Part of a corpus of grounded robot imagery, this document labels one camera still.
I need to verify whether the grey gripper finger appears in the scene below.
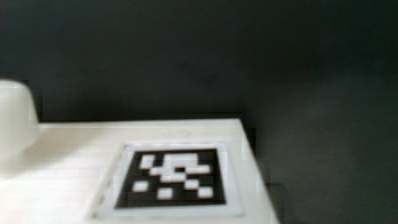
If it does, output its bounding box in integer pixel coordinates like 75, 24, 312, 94
0, 79, 40, 178

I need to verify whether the white front drawer tray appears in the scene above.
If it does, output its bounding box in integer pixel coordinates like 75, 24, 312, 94
0, 119, 280, 224

